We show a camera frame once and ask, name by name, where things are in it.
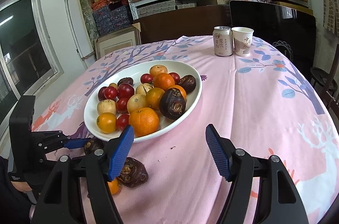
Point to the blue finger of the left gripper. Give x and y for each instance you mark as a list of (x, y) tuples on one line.
[(75, 143)]

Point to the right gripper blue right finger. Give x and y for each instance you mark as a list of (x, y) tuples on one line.
[(219, 152)]

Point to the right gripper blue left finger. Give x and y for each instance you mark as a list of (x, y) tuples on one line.
[(118, 150)]

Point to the dark water chestnut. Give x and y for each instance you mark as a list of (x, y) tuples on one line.
[(133, 173), (172, 104), (92, 144)]

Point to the small orange fruit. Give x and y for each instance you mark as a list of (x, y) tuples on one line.
[(114, 186)]

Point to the pale yellow round fruit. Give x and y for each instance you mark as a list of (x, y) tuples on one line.
[(106, 106)]

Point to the person's left hand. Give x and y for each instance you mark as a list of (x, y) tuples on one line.
[(21, 186)]

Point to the red cherry tomato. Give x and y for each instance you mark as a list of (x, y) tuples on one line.
[(122, 122)]

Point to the yellow orange tomato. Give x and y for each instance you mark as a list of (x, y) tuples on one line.
[(106, 122)]

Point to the large orange mandarin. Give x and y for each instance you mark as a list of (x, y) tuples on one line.
[(144, 121)]

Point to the dark red tomato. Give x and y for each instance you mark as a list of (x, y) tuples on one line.
[(125, 90)]

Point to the pink printed tablecloth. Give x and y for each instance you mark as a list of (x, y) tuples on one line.
[(261, 103)]

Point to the white ceramic plate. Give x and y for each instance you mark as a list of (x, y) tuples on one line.
[(157, 96)]

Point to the white board leaning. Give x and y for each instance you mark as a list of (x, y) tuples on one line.
[(79, 32)]

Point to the framed picture on floor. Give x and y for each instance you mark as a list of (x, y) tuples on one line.
[(124, 38)]

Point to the pink beverage can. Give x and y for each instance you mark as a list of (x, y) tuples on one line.
[(223, 41)]

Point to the white paper cup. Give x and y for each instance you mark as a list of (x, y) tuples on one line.
[(242, 38)]

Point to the dark brown wooden board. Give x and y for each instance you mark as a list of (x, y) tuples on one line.
[(171, 25)]

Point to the dark wooden chair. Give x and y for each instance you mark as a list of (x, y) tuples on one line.
[(328, 84)]

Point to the blue patterned box stack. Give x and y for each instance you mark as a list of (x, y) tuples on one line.
[(111, 16)]

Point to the black glossy panel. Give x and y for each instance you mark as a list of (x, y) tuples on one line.
[(290, 31)]

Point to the window with white frame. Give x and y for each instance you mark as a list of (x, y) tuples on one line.
[(28, 61)]

